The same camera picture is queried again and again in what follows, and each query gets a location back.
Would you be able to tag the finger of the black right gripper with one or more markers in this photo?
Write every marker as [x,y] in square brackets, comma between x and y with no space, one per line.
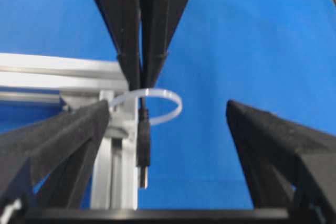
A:
[122,18]
[160,20]

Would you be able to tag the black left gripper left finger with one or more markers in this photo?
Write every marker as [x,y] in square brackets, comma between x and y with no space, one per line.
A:
[49,163]

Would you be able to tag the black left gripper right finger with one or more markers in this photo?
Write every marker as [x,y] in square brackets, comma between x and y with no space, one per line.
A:
[286,165]

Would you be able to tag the white zip tie loop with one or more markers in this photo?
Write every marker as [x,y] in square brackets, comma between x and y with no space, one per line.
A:
[167,104]

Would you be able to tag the silver aluminium extrusion frame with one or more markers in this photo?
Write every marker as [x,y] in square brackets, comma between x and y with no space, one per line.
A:
[52,81]

